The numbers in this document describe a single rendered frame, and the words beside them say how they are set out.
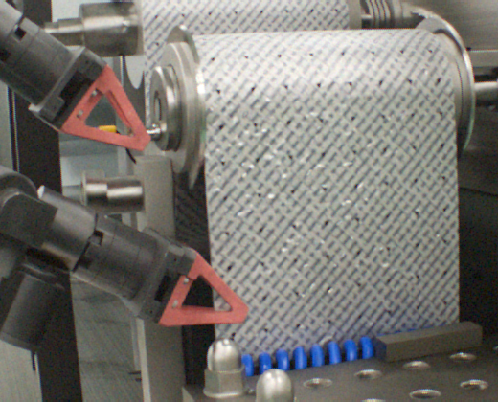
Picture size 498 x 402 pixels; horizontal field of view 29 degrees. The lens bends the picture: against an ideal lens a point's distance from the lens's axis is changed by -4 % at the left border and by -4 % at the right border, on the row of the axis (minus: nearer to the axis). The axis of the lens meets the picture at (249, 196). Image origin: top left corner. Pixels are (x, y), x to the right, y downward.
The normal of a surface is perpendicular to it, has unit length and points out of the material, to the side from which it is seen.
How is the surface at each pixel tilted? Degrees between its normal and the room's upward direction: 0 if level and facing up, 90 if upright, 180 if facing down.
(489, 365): 0
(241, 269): 90
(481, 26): 90
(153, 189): 90
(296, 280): 90
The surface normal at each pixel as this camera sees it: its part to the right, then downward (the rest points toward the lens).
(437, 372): -0.05, -0.99
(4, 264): -0.58, -0.33
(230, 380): 0.29, 0.11
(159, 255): -0.85, -0.41
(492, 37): -0.95, 0.09
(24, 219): 0.71, 0.25
